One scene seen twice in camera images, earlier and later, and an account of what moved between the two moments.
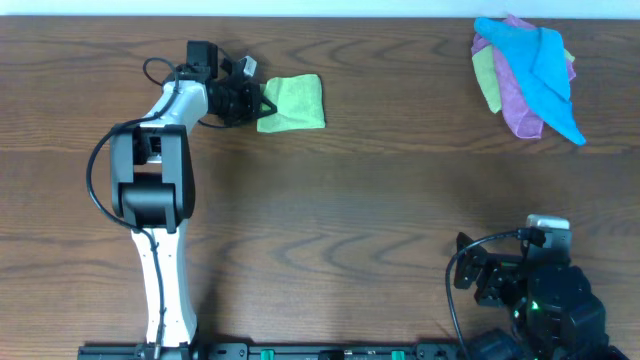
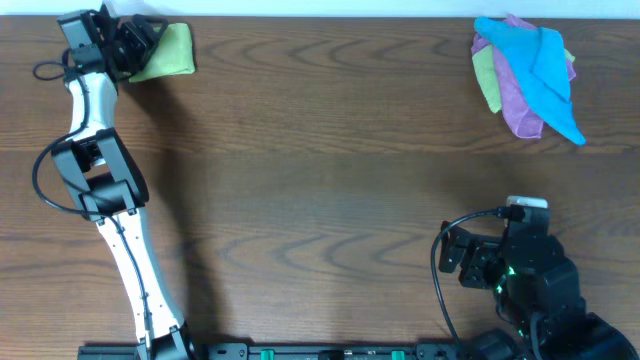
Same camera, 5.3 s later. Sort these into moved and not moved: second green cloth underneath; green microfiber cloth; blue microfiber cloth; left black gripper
Moved: left black gripper; green microfiber cloth
Not moved: blue microfiber cloth; second green cloth underneath
